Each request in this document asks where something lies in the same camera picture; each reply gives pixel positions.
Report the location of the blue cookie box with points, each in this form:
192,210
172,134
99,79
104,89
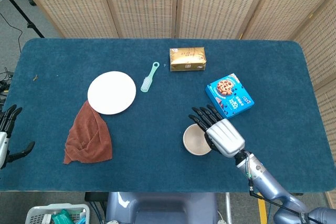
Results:
229,95

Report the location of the white plastic basket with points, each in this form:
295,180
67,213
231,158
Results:
34,213

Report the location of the white metal table leg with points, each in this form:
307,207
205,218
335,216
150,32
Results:
228,208

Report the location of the mint green scrub brush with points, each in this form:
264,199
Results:
146,83

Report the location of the right black-fingered robot hand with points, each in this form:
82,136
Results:
225,137

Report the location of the gold tissue pack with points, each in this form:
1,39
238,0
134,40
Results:
187,60

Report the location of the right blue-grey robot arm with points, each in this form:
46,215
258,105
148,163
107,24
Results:
265,179

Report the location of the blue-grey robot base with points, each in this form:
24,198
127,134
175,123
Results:
162,208

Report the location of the small brown debris bit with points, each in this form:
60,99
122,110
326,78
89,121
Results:
35,77

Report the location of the left black-fingered robot hand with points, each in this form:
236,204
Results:
2,142

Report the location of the brown terry cloth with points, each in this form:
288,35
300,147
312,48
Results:
88,140

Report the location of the black tripod stand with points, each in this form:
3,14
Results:
23,15

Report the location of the dark teal table cover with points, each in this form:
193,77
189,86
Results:
157,174

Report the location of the woven rattan folding screen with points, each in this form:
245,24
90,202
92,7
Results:
147,3

